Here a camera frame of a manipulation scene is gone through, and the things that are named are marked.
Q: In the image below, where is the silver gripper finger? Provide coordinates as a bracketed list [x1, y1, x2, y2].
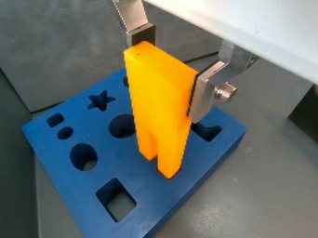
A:
[110, 0, 156, 47]

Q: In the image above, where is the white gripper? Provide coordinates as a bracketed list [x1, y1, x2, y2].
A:
[145, 0, 318, 124]

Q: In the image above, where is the yellow double-square forked block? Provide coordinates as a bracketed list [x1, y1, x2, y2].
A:
[124, 42, 196, 179]

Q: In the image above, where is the blue shape-sorting board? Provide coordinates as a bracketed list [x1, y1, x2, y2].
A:
[22, 71, 245, 238]

